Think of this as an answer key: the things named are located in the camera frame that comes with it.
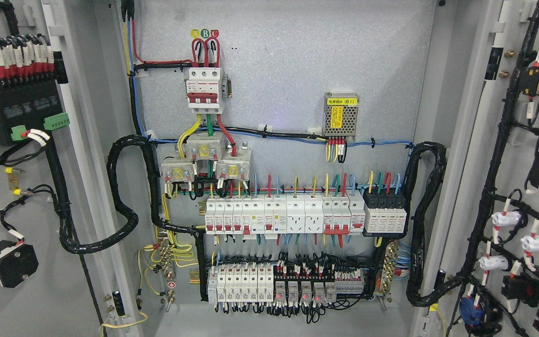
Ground grey cabinet door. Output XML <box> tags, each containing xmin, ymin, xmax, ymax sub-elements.
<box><xmin>0</xmin><ymin>0</ymin><xmax>144</xmax><ymax>337</ymax></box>
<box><xmin>406</xmin><ymin>0</ymin><xmax>539</xmax><ymax>337</ymax></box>

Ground white socket breaker row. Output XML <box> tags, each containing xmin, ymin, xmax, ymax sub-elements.
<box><xmin>204</xmin><ymin>194</ymin><xmax>365</xmax><ymax>240</ymax></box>

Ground metal mesh power supply module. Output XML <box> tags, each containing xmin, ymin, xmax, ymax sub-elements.
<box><xmin>322</xmin><ymin>92</ymin><xmax>359</xmax><ymax>140</ymax></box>

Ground red three pole main breaker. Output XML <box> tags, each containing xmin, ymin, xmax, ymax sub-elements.
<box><xmin>185</xmin><ymin>67</ymin><xmax>229</xmax><ymax>114</ymax></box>

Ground lower relay and breaker row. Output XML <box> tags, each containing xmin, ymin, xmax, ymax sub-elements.
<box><xmin>205</xmin><ymin>252</ymin><xmax>373</xmax><ymax>323</ymax></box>

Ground black surge protector block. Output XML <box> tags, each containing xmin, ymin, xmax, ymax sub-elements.
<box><xmin>362</xmin><ymin>189</ymin><xmax>407</xmax><ymax>238</ymax></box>

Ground yellow terminal connector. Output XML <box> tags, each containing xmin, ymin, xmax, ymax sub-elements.
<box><xmin>5</xmin><ymin>167</ymin><xmax>34</xmax><ymax>196</ymax></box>

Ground black digital power meter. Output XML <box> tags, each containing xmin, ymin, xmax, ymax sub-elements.
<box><xmin>0</xmin><ymin>77</ymin><xmax>69</xmax><ymax>146</ymax></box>

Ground black corrugated cable conduit left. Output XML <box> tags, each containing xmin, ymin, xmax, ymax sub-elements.
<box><xmin>59</xmin><ymin>135</ymin><xmax>204</xmax><ymax>256</ymax></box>

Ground black corrugated cable conduit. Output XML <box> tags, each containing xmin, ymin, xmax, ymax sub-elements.
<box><xmin>405</xmin><ymin>142</ymin><xmax>449</xmax><ymax>308</ymax></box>
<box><xmin>59</xmin><ymin>135</ymin><xmax>204</xmax><ymax>256</ymax></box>

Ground black corrugated cable conduit right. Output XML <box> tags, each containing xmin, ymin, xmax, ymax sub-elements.
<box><xmin>405</xmin><ymin>142</ymin><xmax>449</xmax><ymax>308</ymax></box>

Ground left door rotary switch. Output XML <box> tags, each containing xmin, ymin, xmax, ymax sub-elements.
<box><xmin>0</xmin><ymin>240</ymin><xmax>39</xmax><ymax>288</ymax></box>

